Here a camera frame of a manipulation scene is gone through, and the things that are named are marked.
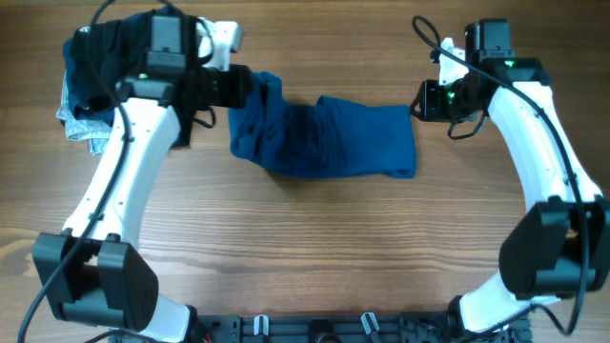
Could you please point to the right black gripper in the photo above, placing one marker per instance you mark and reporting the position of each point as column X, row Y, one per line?
column 430, row 110

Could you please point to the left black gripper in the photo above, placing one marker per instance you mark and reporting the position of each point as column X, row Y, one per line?
column 235, row 81

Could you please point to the blue polo shirt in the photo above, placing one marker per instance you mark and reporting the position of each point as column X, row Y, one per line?
column 330, row 139

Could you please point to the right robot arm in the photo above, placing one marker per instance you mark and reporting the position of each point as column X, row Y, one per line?
column 560, row 248

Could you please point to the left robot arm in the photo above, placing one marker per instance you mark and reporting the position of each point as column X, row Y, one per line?
column 170, row 66

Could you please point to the black folded garment at bottom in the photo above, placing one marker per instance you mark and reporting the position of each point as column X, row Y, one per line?
column 185, row 119

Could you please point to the navy folded shirt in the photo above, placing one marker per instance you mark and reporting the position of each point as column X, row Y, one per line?
column 76, row 109

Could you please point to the black folded shirt with logo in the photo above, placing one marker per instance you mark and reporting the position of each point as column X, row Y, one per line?
column 102, row 62

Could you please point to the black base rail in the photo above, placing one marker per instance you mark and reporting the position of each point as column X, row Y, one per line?
column 424, row 327

